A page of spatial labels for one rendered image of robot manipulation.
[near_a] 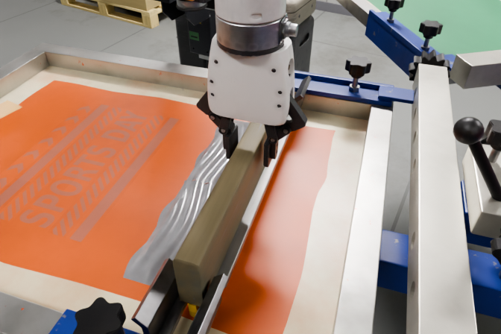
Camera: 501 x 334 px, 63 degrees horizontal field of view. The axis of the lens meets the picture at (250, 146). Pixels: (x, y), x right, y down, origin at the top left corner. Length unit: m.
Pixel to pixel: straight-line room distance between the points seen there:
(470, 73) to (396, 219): 1.19
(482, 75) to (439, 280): 0.52
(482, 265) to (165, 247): 0.43
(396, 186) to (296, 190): 1.52
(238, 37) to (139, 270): 0.31
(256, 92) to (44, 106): 0.53
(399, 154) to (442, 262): 1.86
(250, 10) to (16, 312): 0.39
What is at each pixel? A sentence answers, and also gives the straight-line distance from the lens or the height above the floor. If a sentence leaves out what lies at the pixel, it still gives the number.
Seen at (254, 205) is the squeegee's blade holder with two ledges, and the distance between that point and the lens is 0.55.
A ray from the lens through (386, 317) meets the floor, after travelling 1.66.
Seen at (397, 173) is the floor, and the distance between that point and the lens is 2.20.
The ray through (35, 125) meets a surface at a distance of 0.85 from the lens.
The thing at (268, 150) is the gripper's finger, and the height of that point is 1.06.
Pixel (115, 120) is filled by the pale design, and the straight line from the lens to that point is 0.81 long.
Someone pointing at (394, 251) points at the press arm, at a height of 0.92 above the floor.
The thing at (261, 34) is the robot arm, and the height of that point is 1.22.
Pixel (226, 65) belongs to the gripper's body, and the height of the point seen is 1.18.
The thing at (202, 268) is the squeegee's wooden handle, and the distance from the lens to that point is 0.42.
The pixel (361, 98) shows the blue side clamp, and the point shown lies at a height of 1.00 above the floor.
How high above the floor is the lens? 1.39
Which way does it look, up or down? 39 degrees down
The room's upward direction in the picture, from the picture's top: straight up
